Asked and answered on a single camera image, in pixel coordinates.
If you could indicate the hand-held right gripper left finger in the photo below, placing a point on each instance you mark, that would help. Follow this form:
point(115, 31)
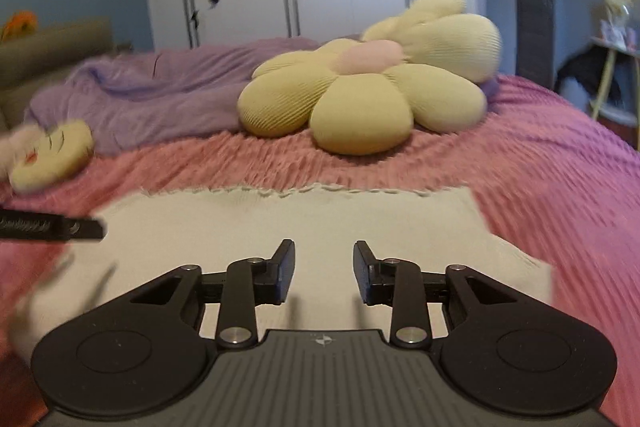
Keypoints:
point(285, 272)

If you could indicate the pale flower bouquet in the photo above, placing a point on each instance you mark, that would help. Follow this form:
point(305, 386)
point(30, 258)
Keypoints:
point(617, 7)

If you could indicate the white knit sweater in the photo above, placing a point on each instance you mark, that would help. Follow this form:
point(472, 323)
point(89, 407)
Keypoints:
point(310, 222)

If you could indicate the round side table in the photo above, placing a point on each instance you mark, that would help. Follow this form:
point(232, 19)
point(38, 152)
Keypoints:
point(612, 82)

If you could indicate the olive green sofa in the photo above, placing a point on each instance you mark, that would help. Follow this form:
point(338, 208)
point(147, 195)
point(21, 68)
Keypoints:
point(45, 62)

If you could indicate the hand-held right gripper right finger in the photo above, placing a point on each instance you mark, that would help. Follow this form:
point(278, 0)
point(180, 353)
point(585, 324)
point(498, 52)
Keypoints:
point(361, 272)

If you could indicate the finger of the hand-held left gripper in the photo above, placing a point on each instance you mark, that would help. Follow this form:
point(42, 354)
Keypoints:
point(60, 228)

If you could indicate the pink ribbed blanket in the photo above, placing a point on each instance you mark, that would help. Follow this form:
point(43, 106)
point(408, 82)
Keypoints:
point(550, 187)

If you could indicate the yellow kissing face pillow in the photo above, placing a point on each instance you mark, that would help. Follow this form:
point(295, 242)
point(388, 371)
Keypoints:
point(50, 157)

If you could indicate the yellow flower pillow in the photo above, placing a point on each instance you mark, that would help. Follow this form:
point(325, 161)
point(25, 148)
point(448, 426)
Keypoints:
point(360, 102)

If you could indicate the dark cloth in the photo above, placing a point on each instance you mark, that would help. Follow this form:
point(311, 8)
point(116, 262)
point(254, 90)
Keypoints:
point(582, 72)

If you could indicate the purple fleece blanket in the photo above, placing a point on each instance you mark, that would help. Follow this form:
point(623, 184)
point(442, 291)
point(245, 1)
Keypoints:
point(160, 92)

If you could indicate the orange plush toy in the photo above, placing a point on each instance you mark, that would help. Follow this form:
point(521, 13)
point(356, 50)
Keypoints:
point(20, 26)

